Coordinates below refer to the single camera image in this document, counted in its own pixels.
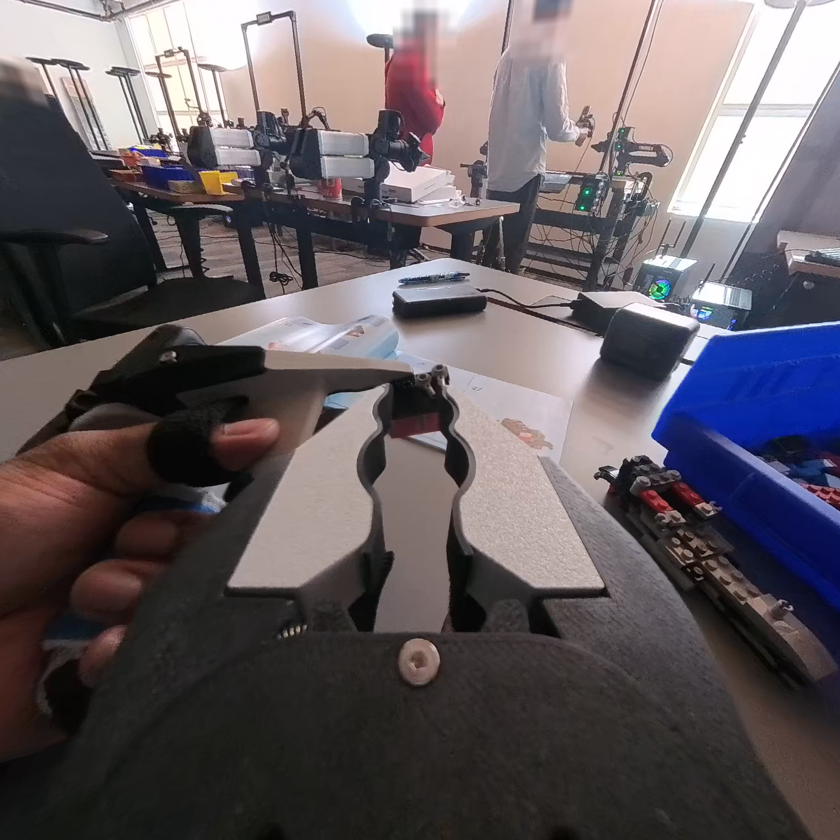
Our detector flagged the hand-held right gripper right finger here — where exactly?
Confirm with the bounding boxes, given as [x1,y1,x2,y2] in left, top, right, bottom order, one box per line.
[444,387,606,619]

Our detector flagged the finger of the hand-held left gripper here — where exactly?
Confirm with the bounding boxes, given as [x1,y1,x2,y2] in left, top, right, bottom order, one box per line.
[177,350,432,455]

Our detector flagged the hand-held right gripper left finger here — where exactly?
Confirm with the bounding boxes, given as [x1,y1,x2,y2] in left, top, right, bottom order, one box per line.
[226,387,396,618]

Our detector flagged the black and red brick assembly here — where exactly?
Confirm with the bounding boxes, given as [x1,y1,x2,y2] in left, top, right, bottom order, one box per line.
[390,377,455,441]

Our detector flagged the grey desk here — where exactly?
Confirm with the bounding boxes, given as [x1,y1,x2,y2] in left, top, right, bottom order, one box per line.
[0,257,840,840]

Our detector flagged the person's left hand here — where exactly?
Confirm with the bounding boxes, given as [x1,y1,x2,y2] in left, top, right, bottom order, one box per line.
[0,419,280,746]

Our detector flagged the open brick instruction booklet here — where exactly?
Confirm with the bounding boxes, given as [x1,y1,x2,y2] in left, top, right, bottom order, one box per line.
[220,314,574,466]

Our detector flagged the black power bank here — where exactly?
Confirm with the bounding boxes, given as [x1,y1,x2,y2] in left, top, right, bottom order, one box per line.
[392,283,489,321]

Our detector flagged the grey black toy brick spaceship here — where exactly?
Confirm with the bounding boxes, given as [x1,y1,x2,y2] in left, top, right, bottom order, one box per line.
[594,455,839,688]

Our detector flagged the black office chair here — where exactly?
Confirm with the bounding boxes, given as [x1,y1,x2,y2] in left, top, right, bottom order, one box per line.
[0,92,268,347]

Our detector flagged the black cube-shaped device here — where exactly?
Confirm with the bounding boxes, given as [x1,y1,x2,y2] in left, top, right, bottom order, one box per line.
[599,302,702,382]

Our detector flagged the stack of white boxes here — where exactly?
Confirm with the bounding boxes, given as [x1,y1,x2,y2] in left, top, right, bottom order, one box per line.
[377,166,458,206]

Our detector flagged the long wooden table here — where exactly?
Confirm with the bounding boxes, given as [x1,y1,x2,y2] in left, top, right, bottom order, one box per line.
[108,174,521,290]

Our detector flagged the flat black power adapter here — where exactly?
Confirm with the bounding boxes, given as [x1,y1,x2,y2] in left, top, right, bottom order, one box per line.
[573,290,652,333]

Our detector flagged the large blue plastic bin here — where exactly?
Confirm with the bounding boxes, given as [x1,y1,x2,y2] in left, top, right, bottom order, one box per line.
[651,322,840,614]

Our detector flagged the computer tower with lit fan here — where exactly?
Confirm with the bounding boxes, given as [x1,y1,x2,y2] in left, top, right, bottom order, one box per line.
[634,256,698,304]
[689,282,753,330]

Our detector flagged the pile of loose toy bricks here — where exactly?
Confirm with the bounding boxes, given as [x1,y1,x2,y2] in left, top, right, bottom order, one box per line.
[755,433,840,513]

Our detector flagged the row of black floor lamps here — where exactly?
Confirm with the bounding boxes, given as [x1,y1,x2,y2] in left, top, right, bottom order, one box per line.
[26,56,234,155]

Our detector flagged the black robot workstation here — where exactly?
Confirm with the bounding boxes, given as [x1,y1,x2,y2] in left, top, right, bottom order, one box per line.
[535,125,673,290]

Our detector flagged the bright window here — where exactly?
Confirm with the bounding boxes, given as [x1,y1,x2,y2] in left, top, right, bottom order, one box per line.
[668,82,840,224]

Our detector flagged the dark partition panel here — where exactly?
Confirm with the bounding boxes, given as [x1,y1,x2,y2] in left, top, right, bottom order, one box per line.
[728,72,840,309]

